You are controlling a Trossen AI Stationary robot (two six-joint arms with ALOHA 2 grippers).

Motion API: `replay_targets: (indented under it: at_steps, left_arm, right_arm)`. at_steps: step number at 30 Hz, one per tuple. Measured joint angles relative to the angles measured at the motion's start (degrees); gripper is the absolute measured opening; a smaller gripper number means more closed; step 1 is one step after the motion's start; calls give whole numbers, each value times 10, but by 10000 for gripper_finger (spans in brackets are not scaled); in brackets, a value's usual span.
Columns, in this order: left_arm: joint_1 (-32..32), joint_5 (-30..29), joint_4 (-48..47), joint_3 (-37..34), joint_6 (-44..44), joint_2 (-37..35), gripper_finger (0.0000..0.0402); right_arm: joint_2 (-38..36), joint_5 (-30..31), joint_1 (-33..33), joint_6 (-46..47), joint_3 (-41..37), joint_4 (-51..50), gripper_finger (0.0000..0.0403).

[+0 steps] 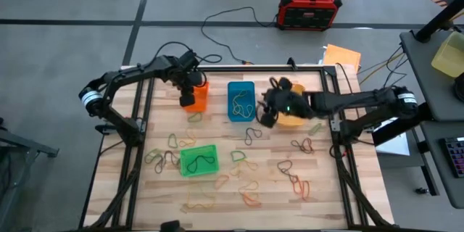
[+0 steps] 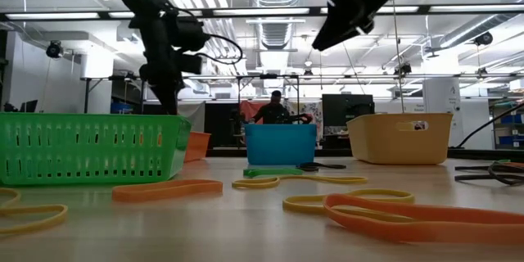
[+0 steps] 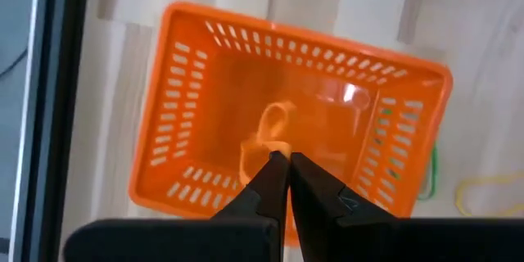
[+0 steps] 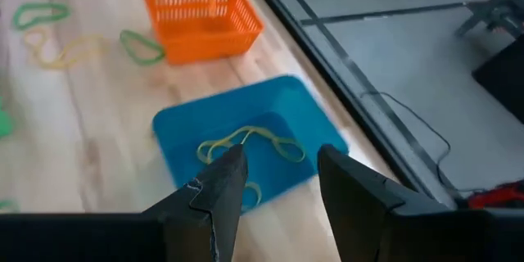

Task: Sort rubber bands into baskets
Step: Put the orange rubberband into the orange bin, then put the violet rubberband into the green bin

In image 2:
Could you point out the yellow rubber band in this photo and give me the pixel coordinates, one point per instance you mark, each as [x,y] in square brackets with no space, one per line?
[245,185]
[303,204]
[62,213]

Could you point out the black monitor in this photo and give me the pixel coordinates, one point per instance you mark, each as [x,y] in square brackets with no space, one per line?
[352,108]

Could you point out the black rubber band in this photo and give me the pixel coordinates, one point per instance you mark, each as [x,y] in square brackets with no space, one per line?
[307,168]

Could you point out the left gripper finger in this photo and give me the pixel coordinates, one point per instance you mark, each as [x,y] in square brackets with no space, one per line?
[174,100]
[163,100]

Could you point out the small dark monitor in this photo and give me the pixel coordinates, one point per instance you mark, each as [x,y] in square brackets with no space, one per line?
[30,106]

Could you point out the black ceiling camera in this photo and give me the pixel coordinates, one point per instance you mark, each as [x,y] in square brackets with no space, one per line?
[54,49]
[484,38]
[403,69]

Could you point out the thin metal vertical rod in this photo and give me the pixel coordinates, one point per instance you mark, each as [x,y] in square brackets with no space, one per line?
[401,90]

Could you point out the green rubber band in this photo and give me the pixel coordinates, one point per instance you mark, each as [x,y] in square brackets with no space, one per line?
[504,161]
[266,173]

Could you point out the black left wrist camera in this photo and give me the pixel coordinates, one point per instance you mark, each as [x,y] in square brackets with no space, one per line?
[192,34]

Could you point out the blue plastic bin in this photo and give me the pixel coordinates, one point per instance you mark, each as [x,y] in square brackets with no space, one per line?
[280,145]

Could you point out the orange plastic basket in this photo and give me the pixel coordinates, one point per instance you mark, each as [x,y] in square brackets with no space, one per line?
[198,147]

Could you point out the black metal gantry frame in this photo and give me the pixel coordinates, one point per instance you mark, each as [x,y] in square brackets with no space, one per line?
[86,96]

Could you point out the green slotted plastic basket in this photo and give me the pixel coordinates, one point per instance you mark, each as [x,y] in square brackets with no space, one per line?
[82,163]

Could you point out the grey cloth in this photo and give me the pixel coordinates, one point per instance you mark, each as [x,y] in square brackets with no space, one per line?
[192,110]

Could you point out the blue crate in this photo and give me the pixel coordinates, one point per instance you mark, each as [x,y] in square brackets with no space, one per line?
[121,108]

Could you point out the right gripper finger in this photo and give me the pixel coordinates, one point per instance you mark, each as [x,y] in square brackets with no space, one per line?
[329,26]
[341,32]

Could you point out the storage shelf with blue bins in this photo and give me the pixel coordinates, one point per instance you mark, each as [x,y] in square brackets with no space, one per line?
[511,131]

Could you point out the yellow plastic bin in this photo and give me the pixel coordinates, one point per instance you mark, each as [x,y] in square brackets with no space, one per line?
[401,143]

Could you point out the floral cloth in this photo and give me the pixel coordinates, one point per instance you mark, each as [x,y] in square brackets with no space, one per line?
[315,108]

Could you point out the large orange rubber band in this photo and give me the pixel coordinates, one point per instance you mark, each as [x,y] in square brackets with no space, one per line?
[409,231]

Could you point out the person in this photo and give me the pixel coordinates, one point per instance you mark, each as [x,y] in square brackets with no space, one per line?
[272,112]

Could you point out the red cloth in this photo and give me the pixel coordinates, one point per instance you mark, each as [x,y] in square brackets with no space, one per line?
[247,110]

